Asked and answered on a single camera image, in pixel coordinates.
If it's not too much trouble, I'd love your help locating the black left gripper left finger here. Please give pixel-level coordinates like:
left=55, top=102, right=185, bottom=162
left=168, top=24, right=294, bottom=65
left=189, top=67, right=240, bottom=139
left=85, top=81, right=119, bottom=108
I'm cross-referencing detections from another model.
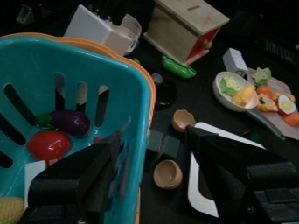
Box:
left=16, top=117, right=132, bottom=224

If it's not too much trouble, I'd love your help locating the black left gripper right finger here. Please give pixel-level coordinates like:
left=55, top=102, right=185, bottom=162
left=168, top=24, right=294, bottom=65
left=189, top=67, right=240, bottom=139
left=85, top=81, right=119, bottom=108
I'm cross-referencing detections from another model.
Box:
left=185, top=125, right=299, bottom=224

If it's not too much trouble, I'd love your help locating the yellow toy banana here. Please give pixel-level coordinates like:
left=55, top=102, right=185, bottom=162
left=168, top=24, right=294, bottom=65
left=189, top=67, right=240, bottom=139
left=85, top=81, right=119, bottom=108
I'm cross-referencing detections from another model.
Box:
left=231, top=85, right=258, bottom=108

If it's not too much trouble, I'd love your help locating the red toy tomato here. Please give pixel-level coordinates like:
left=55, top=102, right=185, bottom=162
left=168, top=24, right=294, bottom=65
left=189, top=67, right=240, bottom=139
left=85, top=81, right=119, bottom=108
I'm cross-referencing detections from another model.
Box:
left=25, top=130, right=73, bottom=162

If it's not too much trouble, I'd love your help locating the brown toy egg shell half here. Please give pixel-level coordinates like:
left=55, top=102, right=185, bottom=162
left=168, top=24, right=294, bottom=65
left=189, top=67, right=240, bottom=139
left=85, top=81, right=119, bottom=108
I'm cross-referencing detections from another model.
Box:
left=152, top=159, right=183, bottom=191
left=172, top=108, right=197, bottom=134

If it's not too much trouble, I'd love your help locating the small grey cube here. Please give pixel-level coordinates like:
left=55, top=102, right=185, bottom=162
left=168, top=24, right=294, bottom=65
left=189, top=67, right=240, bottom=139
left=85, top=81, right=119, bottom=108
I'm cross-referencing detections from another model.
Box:
left=145, top=129, right=181, bottom=160

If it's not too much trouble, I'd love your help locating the yellow toy corn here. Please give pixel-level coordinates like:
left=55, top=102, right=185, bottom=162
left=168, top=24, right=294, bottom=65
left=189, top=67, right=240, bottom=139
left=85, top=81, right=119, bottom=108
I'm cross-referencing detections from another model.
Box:
left=0, top=196, right=27, bottom=224

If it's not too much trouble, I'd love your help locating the purple toy eggplant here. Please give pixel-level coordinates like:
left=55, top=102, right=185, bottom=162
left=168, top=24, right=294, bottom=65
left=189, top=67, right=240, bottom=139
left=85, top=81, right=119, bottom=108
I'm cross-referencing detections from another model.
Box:
left=37, top=109, right=92, bottom=138

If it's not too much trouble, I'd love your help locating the pink cutting board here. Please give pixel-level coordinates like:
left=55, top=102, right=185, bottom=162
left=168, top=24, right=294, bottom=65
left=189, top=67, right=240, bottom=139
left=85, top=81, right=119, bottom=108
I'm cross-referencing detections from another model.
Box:
left=243, top=67, right=299, bottom=141

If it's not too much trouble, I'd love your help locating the orange toy fruit half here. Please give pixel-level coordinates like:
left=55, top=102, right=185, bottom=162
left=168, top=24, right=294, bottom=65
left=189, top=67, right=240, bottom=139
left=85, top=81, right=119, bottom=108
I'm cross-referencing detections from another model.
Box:
left=282, top=112, right=299, bottom=127

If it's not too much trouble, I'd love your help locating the yellow orange toy pepper piece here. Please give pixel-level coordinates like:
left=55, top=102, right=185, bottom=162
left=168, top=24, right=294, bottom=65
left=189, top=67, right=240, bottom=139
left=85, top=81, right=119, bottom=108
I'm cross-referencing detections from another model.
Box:
left=256, top=94, right=279, bottom=113

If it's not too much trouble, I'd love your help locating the toy egg slice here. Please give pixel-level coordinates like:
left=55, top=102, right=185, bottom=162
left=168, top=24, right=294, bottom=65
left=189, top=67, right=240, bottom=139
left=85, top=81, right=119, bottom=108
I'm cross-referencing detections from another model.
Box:
left=275, top=94, right=298, bottom=116

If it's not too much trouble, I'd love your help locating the orange toy fruit wedge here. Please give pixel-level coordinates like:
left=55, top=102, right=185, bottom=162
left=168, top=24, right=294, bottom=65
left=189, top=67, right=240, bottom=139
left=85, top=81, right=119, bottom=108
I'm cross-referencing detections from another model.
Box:
left=272, top=91, right=296, bottom=103

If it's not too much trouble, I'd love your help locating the orange toy fruit piece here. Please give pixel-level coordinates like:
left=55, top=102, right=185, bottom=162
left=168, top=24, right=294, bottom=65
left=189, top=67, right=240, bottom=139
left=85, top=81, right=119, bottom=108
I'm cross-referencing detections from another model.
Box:
left=256, top=85, right=275, bottom=99

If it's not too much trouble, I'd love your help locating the green star fruit slice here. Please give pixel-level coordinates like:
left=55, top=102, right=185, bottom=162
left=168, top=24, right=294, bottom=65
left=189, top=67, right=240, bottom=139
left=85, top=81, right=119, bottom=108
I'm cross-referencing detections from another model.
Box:
left=219, top=76, right=243, bottom=97
left=250, top=67, right=274, bottom=86

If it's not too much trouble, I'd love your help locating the black glossy round toy pot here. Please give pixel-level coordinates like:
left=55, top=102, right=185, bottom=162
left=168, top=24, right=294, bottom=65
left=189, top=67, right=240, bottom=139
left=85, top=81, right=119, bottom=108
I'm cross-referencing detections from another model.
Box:
left=149, top=73, right=179, bottom=110

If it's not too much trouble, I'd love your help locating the white ribbed toy block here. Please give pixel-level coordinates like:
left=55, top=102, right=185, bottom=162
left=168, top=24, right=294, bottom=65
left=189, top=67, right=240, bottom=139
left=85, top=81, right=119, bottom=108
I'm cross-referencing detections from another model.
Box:
left=222, top=47, right=250, bottom=77

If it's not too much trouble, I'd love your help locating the green toy pea pod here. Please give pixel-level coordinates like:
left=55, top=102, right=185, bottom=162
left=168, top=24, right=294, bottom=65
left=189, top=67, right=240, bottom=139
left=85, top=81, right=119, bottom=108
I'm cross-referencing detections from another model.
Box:
left=161, top=53, right=197, bottom=79

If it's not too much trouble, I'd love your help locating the teal basket with orange rim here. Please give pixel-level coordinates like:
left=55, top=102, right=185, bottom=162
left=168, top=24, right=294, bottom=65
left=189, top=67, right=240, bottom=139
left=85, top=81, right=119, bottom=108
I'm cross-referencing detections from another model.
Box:
left=0, top=32, right=157, bottom=224

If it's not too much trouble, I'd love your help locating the white toy kitchen appliance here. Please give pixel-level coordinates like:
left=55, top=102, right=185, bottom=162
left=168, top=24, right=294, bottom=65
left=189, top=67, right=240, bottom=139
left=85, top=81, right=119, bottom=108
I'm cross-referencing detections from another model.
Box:
left=63, top=3, right=136, bottom=57

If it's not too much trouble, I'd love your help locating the white round toy bowl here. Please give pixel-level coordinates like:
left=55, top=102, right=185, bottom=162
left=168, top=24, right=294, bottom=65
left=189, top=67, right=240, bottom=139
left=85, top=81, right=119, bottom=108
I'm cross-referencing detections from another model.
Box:
left=119, top=13, right=143, bottom=49

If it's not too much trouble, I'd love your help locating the metal frame corner bracket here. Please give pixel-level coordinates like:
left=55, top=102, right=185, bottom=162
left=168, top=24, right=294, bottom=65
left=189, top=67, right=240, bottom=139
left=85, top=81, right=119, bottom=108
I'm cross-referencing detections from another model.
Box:
left=15, top=3, right=33, bottom=25

